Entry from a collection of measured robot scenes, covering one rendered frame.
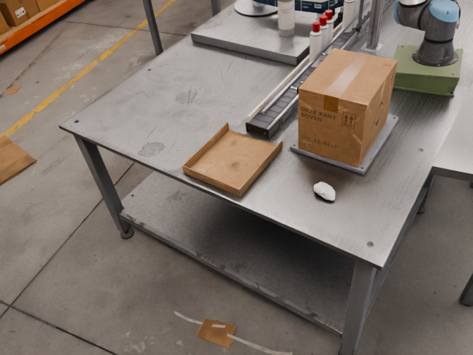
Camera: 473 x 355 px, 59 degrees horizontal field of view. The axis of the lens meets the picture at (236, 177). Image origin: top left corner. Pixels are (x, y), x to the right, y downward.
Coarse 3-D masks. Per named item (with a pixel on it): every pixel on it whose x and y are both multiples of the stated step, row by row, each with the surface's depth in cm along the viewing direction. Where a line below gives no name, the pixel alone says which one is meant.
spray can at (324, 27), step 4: (320, 16) 186; (324, 16) 186; (320, 20) 186; (324, 20) 186; (320, 24) 187; (324, 24) 187; (320, 28) 188; (324, 28) 187; (328, 28) 189; (324, 32) 189; (324, 36) 190; (324, 40) 191; (324, 44) 193; (324, 52) 195; (324, 56) 197
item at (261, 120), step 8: (384, 0) 239; (368, 16) 227; (352, 32) 216; (336, 40) 211; (344, 40) 211; (336, 48) 206; (312, 72) 192; (304, 80) 188; (288, 96) 180; (280, 104) 177; (288, 104) 177; (272, 112) 173; (280, 112) 173; (256, 120) 170; (264, 120) 170; (272, 120) 169; (264, 128) 167
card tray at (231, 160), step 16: (224, 128) 172; (208, 144) 167; (224, 144) 169; (240, 144) 168; (256, 144) 167; (272, 144) 166; (192, 160) 161; (208, 160) 163; (224, 160) 162; (240, 160) 161; (256, 160) 160; (192, 176) 158; (208, 176) 151; (224, 176) 156; (240, 176) 155; (256, 176) 153; (240, 192) 146
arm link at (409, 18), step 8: (400, 0) 180; (408, 0) 177; (416, 0) 175; (424, 0) 175; (400, 8) 182; (408, 8) 178; (416, 8) 177; (400, 16) 184; (408, 16) 181; (416, 16) 178; (400, 24) 189; (408, 24) 183; (416, 24) 180
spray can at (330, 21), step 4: (328, 12) 188; (328, 16) 189; (328, 20) 191; (332, 20) 191; (328, 24) 191; (332, 24) 192; (332, 28) 193; (328, 32) 194; (332, 32) 195; (328, 36) 195; (332, 36) 196; (328, 40) 196; (328, 52) 201
